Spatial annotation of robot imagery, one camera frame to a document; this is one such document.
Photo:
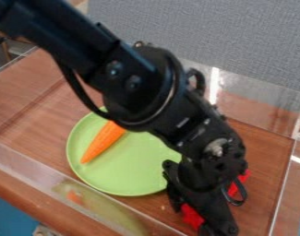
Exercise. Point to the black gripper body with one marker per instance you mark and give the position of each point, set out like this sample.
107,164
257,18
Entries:
209,202

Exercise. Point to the green round plate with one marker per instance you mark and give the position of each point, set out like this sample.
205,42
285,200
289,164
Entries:
127,170

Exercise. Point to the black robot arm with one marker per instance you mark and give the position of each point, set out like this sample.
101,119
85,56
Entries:
137,86

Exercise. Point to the red plastic block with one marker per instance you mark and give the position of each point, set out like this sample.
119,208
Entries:
234,194

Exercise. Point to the clear acrylic tray enclosure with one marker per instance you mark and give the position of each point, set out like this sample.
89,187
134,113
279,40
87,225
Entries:
39,110

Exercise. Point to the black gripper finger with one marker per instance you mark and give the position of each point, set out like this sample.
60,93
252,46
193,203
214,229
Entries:
205,231
174,197

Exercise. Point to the orange toy carrot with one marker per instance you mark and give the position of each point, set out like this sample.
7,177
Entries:
103,140

